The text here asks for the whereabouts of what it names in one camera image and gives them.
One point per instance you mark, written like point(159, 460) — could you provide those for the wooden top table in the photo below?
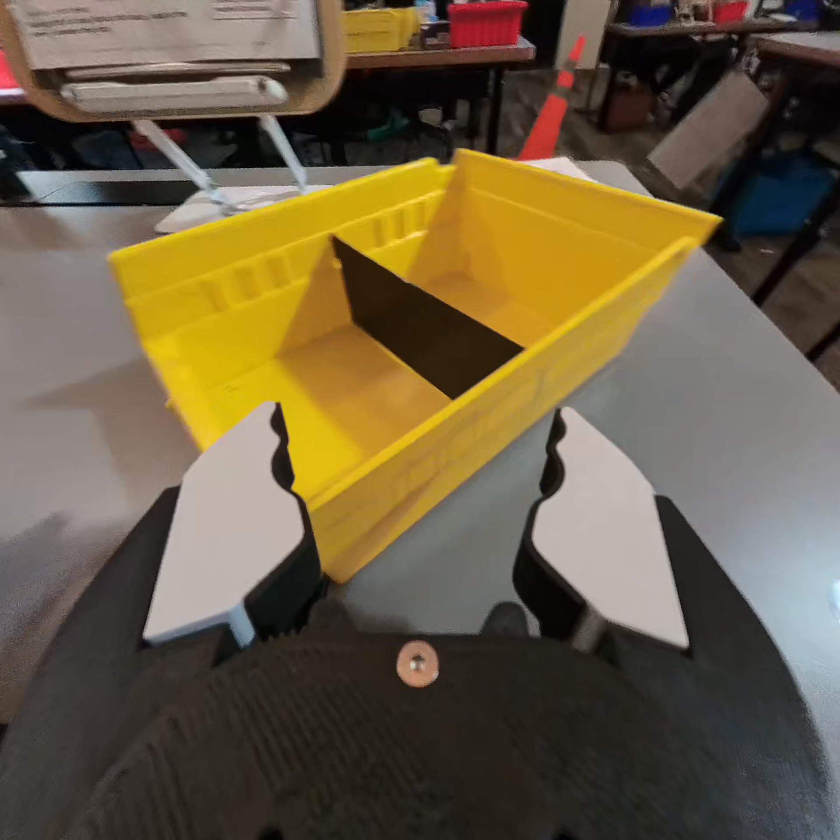
point(446, 56)

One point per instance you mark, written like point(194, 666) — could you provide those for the white board stand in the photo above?
point(190, 213)

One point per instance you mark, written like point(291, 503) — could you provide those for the red plastic bin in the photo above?
point(485, 26)

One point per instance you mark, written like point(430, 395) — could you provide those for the blue storage bin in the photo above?
point(781, 197)

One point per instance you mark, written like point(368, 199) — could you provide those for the grey flat board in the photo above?
point(709, 131)

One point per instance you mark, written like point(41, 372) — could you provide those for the black bin divider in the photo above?
point(420, 328)

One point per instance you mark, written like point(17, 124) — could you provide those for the white printed cardboard box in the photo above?
point(164, 26)

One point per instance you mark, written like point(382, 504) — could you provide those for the small yellow storage bin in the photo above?
point(377, 29)

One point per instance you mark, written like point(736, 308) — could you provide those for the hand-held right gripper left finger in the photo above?
point(223, 538)

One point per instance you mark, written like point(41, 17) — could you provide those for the black frame table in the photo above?
point(800, 46)

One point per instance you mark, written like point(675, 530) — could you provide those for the orange traffic cone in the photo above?
point(548, 124)

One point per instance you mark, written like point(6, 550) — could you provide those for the yellow plastic bin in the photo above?
point(367, 420)

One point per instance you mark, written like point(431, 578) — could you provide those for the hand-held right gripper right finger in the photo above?
point(604, 525)

